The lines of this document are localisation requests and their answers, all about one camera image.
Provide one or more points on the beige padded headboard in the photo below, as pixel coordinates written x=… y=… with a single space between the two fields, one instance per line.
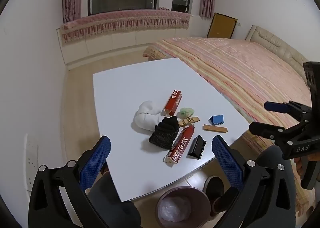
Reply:
x=277 y=43

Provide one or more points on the clear plastic bin liner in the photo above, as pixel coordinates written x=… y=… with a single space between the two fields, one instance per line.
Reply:
x=175 y=209

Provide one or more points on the white wall socket panel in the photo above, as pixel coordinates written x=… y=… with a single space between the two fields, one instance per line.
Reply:
x=31 y=163

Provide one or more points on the green crumpled wrapper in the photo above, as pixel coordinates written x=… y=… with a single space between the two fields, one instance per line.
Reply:
x=187 y=113

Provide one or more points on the yellow board black frame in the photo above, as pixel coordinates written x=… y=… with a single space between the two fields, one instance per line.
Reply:
x=221 y=26

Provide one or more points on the white sock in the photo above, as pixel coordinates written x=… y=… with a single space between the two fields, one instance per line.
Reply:
x=145 y=118

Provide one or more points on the black patterned sock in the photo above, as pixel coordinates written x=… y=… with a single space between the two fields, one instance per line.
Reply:
x=163 y=134

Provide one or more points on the flat golden box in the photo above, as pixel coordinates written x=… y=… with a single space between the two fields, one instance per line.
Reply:
x=215 y=128

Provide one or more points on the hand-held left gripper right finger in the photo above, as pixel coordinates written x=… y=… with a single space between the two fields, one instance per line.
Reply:
x=227 y=163

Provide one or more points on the small black box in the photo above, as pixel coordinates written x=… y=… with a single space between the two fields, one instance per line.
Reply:
x=196 y=146

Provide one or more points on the small blue box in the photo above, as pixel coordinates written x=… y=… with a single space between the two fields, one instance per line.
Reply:
x=217 y=120

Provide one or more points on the short red carton box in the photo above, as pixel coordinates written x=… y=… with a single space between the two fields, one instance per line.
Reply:
x=172 y=101

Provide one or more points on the small golden patterned box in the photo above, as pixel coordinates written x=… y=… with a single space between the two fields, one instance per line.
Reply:
x=190 y=120

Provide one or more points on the dark slipper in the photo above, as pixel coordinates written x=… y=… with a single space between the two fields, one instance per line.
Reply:
x=215 y=190

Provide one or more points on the pink window seat cushion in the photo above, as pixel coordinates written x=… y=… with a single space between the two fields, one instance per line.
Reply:
x=125 y=22

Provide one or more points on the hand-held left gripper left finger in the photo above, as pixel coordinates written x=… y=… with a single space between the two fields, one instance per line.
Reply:
x=96 y=160

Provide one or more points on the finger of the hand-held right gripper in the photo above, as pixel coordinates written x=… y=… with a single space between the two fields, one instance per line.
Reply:
x=262 y=128
x=275 y=106

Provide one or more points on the pink trash bin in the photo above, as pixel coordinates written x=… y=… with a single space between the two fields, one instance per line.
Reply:
x=200 y=199

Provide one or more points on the long red carton box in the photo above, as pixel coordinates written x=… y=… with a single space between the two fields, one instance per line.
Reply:
x=181 y=144

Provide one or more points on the bed with striped blanket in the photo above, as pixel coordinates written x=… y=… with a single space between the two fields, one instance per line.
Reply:
x=245 y=73

